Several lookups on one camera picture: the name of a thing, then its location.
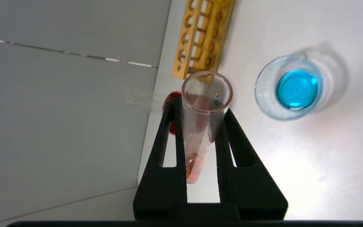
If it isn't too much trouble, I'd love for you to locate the red pigment glass test tube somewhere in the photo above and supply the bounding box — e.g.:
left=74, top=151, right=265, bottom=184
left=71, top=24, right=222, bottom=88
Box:
left=181, top=71, right=233, bottom=184

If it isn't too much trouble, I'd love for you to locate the wooden test tube rack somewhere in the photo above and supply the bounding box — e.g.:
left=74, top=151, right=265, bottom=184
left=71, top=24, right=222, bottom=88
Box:
left=171, top=0, right=236, bottom=83

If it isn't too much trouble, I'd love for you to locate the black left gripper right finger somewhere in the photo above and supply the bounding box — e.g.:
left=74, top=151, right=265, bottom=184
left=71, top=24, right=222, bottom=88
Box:
left=215, top=109, right=288, bottom=221

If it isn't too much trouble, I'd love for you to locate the clear glass dish with spout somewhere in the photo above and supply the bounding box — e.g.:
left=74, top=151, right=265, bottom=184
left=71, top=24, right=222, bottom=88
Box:
left=255, top=50, right=324, bottom=121

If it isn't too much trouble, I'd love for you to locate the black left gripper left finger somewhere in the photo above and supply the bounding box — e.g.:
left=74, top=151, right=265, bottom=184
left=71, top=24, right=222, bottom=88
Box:
left=133, top=97, right=187, bottom=221

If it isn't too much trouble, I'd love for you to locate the empty clear glass test tube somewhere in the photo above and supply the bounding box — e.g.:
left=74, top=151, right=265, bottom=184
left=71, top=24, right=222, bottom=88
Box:
left=124, top=88, right=164, bottom=111

